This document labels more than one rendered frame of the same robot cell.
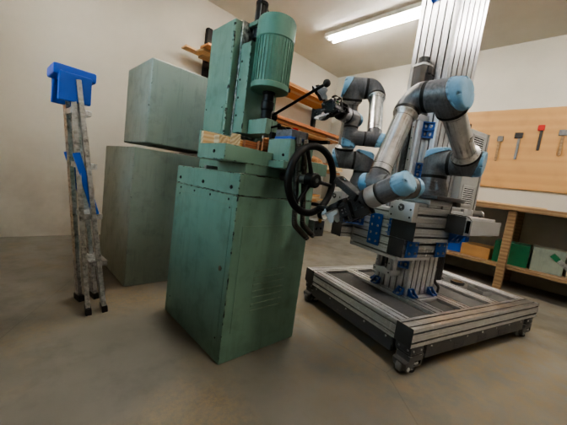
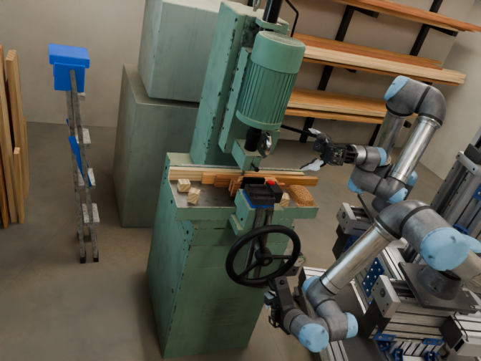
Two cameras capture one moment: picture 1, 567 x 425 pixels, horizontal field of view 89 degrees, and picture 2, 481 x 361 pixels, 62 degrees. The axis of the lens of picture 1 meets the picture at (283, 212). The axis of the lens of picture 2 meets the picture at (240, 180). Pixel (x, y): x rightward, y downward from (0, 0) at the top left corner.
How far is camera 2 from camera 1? 0.99 m
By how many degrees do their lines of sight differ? 28
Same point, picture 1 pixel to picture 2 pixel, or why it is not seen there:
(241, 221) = (192, 265)
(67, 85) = (61, 76)
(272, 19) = (266, 51)
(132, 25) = not seen: outside the picture
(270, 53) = (257, 90)
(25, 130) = (56, 14)
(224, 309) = (171, 325)
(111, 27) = not seen: outside the picture
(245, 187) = (199, 239)
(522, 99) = not seen: outside the picture
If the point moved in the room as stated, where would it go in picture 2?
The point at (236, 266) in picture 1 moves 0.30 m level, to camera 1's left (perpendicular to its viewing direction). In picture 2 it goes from (185, 297) to (127, 265)
